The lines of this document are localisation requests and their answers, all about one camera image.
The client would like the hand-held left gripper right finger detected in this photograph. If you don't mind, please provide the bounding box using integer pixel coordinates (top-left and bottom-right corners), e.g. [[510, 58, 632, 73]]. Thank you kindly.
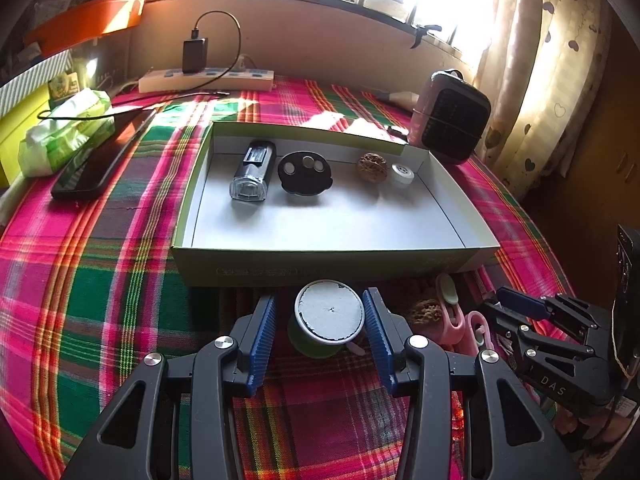
[[362, 287, 581, 480]]

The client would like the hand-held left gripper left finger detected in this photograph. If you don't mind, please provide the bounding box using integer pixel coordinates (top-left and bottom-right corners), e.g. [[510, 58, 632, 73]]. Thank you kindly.
[[62, 294, 277, 480]]

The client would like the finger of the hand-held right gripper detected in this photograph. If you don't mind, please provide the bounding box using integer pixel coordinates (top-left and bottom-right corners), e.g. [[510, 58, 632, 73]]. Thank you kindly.
[[481, 302, 596, 376], [495, 286, 608, 333]]

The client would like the brown walnut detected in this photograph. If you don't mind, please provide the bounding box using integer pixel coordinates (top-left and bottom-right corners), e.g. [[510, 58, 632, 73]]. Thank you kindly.
[[357, 152, 390, 182], [404, 296, 444, 333]]

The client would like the green spool with white top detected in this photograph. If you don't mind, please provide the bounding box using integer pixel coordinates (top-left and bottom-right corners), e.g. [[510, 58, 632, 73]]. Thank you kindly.
[[286, 280, 368, 360]]

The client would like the pink clip with grey pad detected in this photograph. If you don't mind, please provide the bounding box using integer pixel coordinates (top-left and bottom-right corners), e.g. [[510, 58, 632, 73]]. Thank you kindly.
[[434, 274, 468, 346]]

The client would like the green white cardboard box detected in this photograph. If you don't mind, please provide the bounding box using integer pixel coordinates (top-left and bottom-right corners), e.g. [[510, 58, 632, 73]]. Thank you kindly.
[[170, 121, 501, 288]]

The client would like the black round disc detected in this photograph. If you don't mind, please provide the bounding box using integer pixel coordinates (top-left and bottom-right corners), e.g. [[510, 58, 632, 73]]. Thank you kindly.
[[277, 151, 334, 197]]

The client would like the white round container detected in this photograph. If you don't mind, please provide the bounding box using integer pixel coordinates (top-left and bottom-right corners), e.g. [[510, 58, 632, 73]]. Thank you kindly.
[[390, 162, 415, 187]]

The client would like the black bike light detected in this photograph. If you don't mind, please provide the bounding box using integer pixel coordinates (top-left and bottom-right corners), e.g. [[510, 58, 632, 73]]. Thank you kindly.
[[229, 139, 277, 204]]

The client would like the wooden cabinet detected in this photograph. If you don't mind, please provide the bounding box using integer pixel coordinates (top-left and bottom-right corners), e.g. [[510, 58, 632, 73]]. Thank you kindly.
[[520, 10, 640, 281]]

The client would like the plaid blanket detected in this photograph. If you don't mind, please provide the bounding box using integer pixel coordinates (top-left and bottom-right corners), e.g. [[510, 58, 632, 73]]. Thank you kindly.
[[0, 74, 576, 480]]

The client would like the grey desktop heater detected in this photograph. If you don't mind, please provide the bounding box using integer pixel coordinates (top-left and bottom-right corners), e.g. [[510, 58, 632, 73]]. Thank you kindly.
[[407, 69, 492, 166]]

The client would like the heart-patterned curtain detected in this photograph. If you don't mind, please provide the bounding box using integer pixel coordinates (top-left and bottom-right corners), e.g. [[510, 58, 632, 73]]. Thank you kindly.
[[472, 0, 613, 196]]

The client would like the black smartphone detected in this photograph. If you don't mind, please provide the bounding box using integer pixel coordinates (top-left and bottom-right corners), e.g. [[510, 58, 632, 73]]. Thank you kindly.
[[51, 108, 157, 200]]

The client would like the white power strip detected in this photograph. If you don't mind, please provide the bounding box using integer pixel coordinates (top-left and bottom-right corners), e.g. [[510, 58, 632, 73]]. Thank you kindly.
[[138, 66, 276, 94]]

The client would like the black window clip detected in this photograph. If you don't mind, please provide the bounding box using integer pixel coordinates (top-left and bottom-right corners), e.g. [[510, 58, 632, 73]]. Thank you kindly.
[[410, 24, 442, 49]]

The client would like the green tissue pack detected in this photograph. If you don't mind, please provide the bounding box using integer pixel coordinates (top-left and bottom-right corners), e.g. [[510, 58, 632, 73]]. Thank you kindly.
[[18, 88, 113, 177]]

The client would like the black charger adapter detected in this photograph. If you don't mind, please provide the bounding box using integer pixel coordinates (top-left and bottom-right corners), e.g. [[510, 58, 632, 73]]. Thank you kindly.
[[181, 37, 208, 75]]

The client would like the yellow-green box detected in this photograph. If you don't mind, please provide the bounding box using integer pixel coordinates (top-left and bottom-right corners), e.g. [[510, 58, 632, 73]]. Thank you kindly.
[[0, 85, 51, 187]]

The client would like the green printed packet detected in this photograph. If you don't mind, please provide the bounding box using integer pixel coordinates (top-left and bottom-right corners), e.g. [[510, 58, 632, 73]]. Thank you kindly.
[[49, 72, 82, 100]]

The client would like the striped box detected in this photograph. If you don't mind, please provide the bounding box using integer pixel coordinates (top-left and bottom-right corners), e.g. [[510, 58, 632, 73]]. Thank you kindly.
[[0, 49, 73, 118]]

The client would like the orange tray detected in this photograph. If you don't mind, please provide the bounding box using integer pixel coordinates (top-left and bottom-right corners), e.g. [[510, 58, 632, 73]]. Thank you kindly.
[[24, 0, 146, 57]]

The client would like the black charging cable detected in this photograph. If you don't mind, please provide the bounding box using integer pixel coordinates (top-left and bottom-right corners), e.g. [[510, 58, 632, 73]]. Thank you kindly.
[[37, 11, 242, 122]]

